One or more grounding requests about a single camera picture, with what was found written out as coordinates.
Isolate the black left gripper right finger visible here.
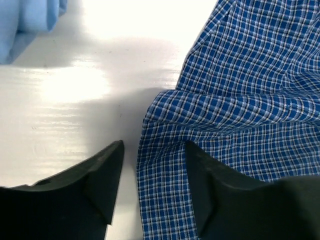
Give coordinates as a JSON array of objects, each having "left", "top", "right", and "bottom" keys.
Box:
[{"left": 185, "top": 141, "right": 320, "bottom": 240}]

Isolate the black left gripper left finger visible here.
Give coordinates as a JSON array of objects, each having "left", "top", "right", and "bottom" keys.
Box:
[{"left": 0, "top": 140, "right": 125, "bottom": 240}]

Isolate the blue plaid long sleeve shirt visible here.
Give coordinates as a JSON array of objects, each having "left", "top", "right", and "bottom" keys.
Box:
[{"left": 136, "top": 0, "right": 320, "bottom": 240}]

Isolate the light blue folded shirt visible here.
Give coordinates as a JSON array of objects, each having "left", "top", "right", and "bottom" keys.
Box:
[{"left": 0, "top": 0, "right": 68, "bottom": 65}]

